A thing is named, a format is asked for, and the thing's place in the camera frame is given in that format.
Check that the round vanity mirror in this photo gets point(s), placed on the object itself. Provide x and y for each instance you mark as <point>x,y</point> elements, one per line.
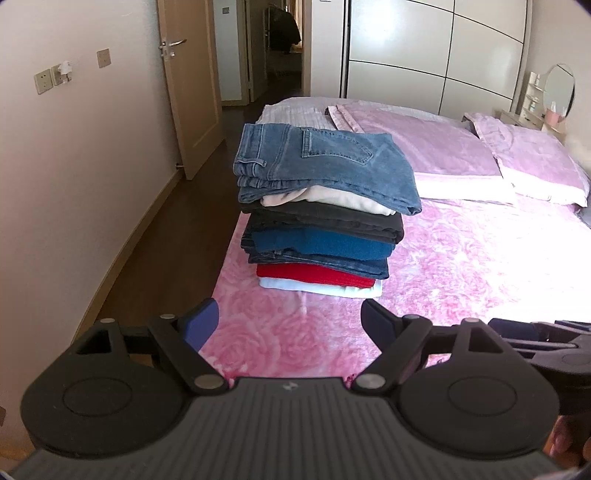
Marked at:
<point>559,89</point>

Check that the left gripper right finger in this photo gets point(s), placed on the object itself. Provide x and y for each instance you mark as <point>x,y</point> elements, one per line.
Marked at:
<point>401,341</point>

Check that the wall light switch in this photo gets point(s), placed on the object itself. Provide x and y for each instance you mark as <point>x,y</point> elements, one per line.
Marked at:
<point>103,58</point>

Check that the cream sliding wardrobe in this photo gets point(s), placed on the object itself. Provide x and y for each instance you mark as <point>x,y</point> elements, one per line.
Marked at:
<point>443,57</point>

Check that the pink tissue box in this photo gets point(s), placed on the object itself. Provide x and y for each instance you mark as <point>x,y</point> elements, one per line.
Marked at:
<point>553,117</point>

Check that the red folded garment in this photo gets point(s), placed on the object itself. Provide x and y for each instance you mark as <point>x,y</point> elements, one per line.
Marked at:
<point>313,274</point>

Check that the blue denim jeans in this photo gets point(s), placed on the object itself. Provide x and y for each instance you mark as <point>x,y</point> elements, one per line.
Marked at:
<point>276,158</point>

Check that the black folded garment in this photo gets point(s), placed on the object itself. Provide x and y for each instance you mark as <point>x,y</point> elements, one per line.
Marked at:
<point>388,229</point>

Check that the left pink pillow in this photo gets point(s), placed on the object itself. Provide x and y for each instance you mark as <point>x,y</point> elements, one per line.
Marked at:
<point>450,162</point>

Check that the right pink pillow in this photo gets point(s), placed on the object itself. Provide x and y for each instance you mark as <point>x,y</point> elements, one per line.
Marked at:
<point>536,164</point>

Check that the white bedside shelf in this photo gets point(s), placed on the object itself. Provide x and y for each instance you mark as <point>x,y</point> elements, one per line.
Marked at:
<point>530,111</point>

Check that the beige folded garment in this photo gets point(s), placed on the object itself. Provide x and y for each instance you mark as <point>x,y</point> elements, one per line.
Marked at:
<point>329,196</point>

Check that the wooden bedroom door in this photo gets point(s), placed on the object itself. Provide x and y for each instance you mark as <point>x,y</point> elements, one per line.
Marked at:
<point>187,49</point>

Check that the pink floral bed blanket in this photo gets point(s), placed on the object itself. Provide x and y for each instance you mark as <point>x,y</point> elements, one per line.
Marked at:
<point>527,262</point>

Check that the wall power socket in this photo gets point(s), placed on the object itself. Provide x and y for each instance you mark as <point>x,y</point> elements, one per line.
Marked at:
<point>43,81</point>

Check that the dark blue folded sweater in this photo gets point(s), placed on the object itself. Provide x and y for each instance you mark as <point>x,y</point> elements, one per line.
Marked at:
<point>311,241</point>

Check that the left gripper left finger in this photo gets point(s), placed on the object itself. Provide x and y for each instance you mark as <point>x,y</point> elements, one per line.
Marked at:
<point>178,342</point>

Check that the white folded garment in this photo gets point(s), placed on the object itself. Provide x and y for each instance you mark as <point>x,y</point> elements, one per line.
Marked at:
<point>373,292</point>

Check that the pink pillow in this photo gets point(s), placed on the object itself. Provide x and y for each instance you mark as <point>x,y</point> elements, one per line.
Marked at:
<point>536,164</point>
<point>450,162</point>

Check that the dark folded jeans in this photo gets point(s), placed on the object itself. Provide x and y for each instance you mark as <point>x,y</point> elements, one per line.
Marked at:
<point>376,269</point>

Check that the person's right hand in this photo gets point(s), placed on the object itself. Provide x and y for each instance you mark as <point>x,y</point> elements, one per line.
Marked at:
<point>569,444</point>

